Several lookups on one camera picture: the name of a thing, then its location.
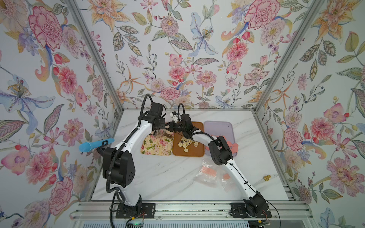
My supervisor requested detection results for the blue microphone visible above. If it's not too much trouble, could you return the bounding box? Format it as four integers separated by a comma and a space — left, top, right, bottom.
79, 138, 115, 153

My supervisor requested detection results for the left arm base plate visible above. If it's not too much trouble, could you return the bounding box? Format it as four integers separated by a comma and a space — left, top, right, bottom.
116, 203, 156, 219

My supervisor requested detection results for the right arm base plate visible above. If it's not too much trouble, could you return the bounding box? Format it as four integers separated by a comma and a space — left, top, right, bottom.
230, 202, 272, 219

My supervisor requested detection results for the black microphone stand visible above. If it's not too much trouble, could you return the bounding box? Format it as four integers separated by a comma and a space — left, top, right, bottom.
97, 146, 106, 157

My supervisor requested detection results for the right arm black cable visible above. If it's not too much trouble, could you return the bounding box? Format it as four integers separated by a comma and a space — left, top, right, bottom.
177, 103, 281, 228

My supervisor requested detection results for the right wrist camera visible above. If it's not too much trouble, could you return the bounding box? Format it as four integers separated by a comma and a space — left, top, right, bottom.
170, 111, 179, 123

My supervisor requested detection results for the bag of pink cookies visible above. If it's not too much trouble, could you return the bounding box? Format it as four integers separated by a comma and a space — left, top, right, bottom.
221, 173, 236, 192

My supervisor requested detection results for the lilac plastic tray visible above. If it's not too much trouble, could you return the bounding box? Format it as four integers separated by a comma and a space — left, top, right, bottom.
203, 120, 238, 157

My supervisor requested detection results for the bag of brown cookies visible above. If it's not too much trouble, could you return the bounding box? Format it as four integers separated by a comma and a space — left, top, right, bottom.
153, 130, 174, 140

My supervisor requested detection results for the pile of pink cookies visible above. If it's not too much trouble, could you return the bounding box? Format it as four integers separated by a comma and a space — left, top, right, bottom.
223, 135, 239, 157

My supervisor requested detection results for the floral pattern tray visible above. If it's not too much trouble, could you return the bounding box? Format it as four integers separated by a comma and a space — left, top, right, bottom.
140, 131, 174, 156

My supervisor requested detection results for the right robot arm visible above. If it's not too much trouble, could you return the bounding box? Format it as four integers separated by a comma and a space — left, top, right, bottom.
165, 111, 268, 218

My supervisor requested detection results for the bag of cream cookies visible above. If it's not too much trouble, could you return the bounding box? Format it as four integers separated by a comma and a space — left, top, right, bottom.
194, 159, 219, 188

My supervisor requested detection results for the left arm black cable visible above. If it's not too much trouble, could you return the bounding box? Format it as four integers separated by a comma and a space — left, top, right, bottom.
105, 93, 155, 228

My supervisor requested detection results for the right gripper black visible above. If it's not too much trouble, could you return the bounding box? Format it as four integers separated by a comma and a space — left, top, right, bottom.
163, 122, 187, 133

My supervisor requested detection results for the pile of cream star cookies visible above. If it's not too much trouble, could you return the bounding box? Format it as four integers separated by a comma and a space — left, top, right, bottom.
178, 137, 199, 153

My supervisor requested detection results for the brown wooden tray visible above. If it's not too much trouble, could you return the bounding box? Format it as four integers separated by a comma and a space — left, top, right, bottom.
172, 133, 205, 157

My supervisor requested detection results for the small brass knob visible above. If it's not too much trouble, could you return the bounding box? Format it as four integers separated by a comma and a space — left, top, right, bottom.
263, 175, 271, 181

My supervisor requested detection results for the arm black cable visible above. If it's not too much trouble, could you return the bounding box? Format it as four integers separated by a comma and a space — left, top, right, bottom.
105, 93, 155, 228
177, 103, 281, 228

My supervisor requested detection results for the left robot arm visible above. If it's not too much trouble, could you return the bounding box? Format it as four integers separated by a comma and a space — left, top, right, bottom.
98, 102, 165, 214

